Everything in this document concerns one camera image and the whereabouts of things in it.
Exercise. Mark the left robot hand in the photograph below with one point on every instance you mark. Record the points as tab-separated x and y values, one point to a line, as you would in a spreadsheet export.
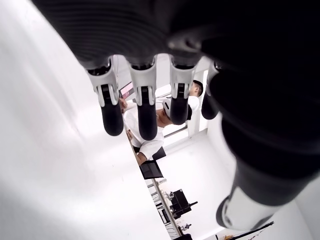
225	62

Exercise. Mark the white VR headset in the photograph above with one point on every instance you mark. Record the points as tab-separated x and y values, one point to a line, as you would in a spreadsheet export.
166	106

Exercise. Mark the monitor with pink screen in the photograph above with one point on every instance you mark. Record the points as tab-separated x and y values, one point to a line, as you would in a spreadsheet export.
126	90

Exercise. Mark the seated person in white shirt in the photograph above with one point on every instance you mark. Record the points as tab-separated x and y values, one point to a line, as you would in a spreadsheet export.
130	120

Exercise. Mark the black folding chair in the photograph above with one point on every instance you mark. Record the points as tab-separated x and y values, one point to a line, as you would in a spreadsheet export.
151	170

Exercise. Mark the black equipment on stand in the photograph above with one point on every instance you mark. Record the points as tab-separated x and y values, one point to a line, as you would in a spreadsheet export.
180	200

